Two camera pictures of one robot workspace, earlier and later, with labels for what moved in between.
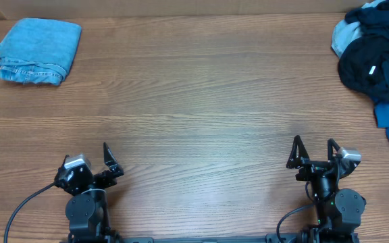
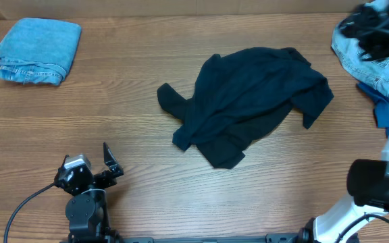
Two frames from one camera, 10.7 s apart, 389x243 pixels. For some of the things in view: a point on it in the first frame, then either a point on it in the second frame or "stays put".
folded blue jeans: [35, 51] stays put
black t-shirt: [360, 66] to [240, 96]
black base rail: [271, 238] stays put
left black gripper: [103, 175] stays put
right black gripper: [315, 163] to [373, 40]
